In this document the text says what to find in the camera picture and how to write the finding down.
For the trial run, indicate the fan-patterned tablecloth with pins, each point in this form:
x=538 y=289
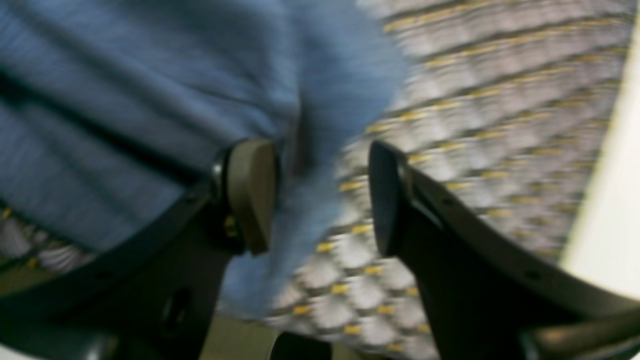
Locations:
x=505 y=104

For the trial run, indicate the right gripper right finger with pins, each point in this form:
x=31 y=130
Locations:
x=486 y=298

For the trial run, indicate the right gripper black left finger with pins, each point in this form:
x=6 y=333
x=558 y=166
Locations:
x=154 y=296

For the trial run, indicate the blue T-shirt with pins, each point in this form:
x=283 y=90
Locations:
x=104 y=101

